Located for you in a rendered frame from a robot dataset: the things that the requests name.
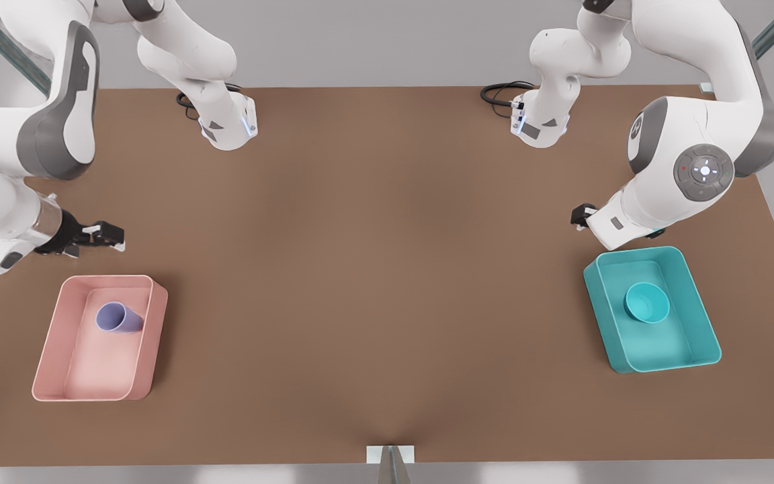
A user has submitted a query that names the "black cable loop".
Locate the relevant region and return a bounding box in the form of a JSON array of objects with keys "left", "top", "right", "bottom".
[
  {"left": 480, "top": 81, "right": 538, "bottom": 120},
  {"left": 176, "top": 83, "right": 243, "bottom": 122}
]

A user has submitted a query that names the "pink rectangular box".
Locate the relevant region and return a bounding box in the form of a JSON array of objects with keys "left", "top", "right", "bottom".
[{"left": 32, "top": 274, "right": 169, "bottom": 402}]

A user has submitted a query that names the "lavender cup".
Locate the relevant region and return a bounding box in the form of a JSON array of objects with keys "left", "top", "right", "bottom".
[{"left": 95, "top": 302, "right": 145, "bottom": 334}]

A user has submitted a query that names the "teal rectangular box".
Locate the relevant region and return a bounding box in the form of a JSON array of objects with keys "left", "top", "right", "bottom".
[{"left": 583, "top": 246, "right": 723, "bottom": 374}]

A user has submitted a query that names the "silver frame post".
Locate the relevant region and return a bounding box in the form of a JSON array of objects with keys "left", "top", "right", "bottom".
[
  {"left": 366, "top": 444, "right": 416, "bottom": 484},
  {"left": 0, "top": 0, "right": 52, "bottom": 95},
  {"left": 699, "top": 0, "right": 774, "bottom": 94}
]

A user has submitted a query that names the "teal bowl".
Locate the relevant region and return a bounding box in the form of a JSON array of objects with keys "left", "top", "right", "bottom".
[{"left": 623, "top": 282, "right": 671, "bottom": 325}]

